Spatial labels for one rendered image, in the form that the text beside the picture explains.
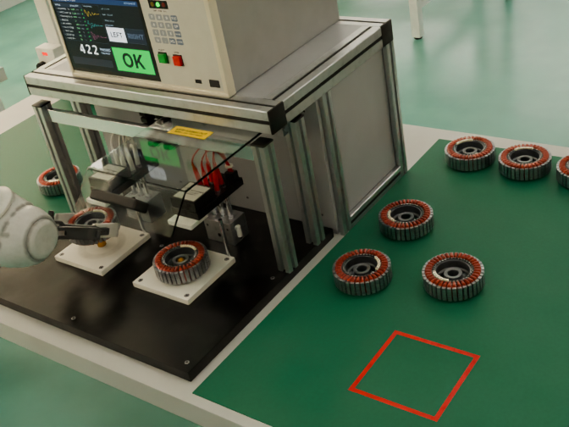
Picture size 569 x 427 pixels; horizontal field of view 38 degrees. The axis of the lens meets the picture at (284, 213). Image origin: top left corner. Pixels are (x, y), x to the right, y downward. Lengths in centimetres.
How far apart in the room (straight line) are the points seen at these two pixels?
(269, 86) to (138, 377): 58
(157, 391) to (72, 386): 129
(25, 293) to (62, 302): 10
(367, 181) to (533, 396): 66
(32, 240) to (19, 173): 97
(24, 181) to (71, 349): 78
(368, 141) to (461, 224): 26
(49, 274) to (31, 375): 107
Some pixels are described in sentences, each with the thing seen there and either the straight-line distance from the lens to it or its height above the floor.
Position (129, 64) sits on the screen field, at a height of 116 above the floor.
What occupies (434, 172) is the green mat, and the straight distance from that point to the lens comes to 192.
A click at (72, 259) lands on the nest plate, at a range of 184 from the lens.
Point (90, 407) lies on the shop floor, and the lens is 266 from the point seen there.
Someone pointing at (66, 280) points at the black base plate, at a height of 77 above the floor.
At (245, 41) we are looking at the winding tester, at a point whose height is 119.
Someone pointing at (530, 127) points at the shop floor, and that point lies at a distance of 369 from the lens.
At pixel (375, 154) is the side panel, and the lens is 181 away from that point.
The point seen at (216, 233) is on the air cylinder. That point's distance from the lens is 176.
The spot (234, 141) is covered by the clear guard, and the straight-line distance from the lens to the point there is 149.
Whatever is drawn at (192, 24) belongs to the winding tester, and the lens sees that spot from 152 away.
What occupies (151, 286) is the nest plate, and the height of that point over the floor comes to 78.
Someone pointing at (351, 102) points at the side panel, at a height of 100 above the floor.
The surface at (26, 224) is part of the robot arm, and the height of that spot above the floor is 107.
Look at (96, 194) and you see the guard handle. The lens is 145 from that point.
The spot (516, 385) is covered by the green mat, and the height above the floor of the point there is 75.
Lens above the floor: 172
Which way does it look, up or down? 32 degrees down
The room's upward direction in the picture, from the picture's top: 12 degrees counter-clockwise
